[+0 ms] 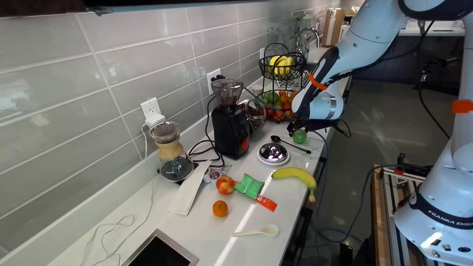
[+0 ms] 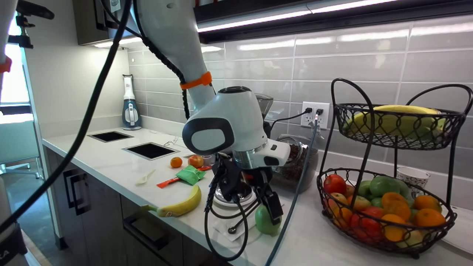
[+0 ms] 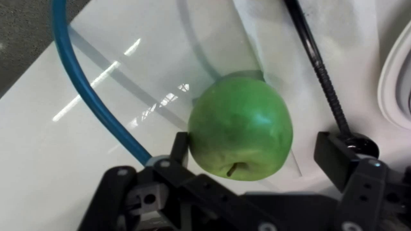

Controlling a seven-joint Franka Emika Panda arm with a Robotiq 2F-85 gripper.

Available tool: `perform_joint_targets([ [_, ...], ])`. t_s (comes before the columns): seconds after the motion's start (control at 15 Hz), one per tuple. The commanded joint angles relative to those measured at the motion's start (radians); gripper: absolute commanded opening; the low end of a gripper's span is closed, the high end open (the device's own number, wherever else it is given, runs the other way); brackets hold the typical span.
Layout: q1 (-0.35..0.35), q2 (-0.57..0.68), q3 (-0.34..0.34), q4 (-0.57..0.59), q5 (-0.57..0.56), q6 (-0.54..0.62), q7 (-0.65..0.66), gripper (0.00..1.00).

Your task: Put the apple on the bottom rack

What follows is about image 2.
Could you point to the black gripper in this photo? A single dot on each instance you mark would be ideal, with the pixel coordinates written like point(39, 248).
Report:
point(239, 175)

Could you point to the large green apple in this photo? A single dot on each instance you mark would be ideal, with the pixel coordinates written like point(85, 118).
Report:
point(264, 225)

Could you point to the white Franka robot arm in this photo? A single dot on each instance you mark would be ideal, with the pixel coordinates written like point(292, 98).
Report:
point(231, 118)

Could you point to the red apple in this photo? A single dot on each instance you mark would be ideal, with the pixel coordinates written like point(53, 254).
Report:
point(335, 183)
point(367, 226)
point(375, 212)

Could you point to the loose red-yellow apple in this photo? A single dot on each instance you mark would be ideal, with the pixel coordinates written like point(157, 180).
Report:
point(196, 160)

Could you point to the yellowish apple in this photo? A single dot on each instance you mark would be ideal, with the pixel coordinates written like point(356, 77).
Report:
point(361, 201)

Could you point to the white paper napkin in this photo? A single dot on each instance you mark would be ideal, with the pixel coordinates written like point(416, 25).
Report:
point(224, 222)

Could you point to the glass jar of coffee beans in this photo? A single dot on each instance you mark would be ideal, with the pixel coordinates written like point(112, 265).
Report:
point(301, 170)

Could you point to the single yellow banana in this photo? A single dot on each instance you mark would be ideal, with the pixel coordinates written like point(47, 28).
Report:
point(186, 204)

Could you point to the green packet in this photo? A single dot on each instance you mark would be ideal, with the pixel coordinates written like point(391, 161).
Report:
point(190, 175)

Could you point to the small loose orange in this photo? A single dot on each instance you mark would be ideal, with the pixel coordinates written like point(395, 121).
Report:
point(177, 161)

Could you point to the orange-red packet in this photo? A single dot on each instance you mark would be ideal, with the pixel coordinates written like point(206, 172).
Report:
point(169, 182)

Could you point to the black coffee grinder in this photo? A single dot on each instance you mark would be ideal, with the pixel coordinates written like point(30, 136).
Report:
point(267, 104)

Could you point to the white plastic spoon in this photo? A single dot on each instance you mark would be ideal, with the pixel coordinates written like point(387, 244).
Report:
point(146, 178)

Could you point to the black square countertop inset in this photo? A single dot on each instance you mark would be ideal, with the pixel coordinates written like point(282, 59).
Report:
point(150, 149)
point(110, 136)

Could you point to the orange fruit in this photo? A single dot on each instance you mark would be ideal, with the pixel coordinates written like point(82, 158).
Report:
point(397, 203)
point(394, 231)
point(428, 201)
point(431, 217)

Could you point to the small white patterned cup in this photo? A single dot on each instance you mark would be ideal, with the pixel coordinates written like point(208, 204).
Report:
point(412, 176)

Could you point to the yellow lemon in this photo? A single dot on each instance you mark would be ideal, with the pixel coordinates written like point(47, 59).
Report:
point(415, 238)

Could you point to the dark base cabinet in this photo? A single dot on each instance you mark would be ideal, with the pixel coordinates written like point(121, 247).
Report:
point(104, 222)

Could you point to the yellow banana bunch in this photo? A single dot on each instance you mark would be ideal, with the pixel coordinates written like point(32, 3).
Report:
point(400, 118)

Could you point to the under-cabinet light strip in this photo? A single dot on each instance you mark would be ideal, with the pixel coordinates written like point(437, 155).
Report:
point(257, 21)

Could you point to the long dark upper cabinet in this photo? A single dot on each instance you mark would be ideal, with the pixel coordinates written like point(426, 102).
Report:
point(434, 9)

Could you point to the bright window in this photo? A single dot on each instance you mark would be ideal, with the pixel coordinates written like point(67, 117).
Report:
point(17, 74)

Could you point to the white wall outlet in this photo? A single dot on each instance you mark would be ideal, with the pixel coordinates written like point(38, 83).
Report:
point(316, 114)

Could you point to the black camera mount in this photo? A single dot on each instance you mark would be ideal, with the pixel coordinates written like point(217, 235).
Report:
point(30, 9)

